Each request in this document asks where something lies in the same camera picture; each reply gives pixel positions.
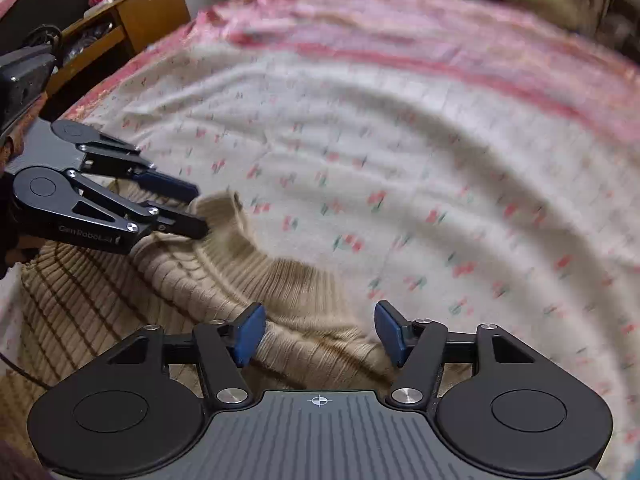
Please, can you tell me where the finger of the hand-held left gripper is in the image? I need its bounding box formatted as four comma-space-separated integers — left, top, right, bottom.
75, 132, 201, 202
66, 169, 209, 257

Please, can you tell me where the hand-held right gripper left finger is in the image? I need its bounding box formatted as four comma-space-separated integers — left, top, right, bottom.
107, 302, 267, 407

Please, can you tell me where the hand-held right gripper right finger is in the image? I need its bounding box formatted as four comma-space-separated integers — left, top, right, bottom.
375, 300, 538, 407

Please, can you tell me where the beige ribbed knit sweater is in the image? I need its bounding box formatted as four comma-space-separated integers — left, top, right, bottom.
0, 176, 476, 461

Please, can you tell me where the cherry print bed sheet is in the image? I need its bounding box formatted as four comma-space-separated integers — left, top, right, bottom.
0, 0, 640, 480

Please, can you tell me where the person's maroon clothing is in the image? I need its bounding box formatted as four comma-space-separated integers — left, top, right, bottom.
0, 439, 52, 480

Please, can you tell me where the black cable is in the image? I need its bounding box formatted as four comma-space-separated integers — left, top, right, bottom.
0, 352, 54, 389

